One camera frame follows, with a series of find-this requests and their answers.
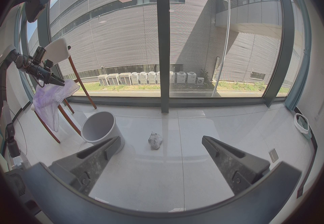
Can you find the white cushioned wooden chair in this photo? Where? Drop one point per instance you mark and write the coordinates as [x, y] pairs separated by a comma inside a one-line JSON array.
[[58, 51]]

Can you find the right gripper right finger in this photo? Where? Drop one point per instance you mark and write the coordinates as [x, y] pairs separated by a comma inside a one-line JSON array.
[[240, 167]]

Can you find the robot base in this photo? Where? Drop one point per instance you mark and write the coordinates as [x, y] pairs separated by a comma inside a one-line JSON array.
[[20, 161]]

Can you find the blue-green curtain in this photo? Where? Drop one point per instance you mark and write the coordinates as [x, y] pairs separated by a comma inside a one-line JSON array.
[[296, 86]]

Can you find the purple plastic bag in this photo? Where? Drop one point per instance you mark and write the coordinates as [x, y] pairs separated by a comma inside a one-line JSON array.
[[50, 96]]

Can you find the white trash bin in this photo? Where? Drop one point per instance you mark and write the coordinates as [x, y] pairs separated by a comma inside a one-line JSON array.
[[101, 126]]

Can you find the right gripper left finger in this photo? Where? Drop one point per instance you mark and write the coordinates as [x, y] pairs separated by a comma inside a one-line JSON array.
[[83, 167]]

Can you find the window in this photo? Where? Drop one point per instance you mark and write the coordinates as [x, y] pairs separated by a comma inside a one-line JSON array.
[[163, 40]]

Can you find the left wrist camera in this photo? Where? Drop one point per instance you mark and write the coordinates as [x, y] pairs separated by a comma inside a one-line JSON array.
[[48, 63]]

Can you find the white paper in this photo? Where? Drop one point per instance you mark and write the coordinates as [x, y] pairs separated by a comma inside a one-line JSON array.
[[155, 140]]

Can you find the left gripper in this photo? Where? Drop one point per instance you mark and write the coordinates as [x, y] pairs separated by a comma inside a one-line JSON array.
[[38, 70]]

